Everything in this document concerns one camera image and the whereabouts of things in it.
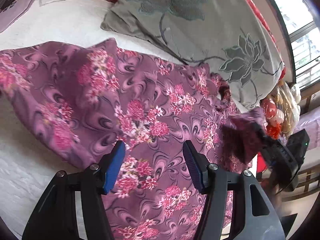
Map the purple floral fleece garment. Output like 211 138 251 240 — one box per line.
1 39 264 239

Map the white quilted mattress cover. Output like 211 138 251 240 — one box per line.
1 0 175 238

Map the grey floral embroidered pillow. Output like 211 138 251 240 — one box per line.
101 0 283 109

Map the lilac plastic package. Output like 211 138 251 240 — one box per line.
1 0 35 33

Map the clear plastic bag of toys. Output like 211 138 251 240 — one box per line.
260 80 301 141

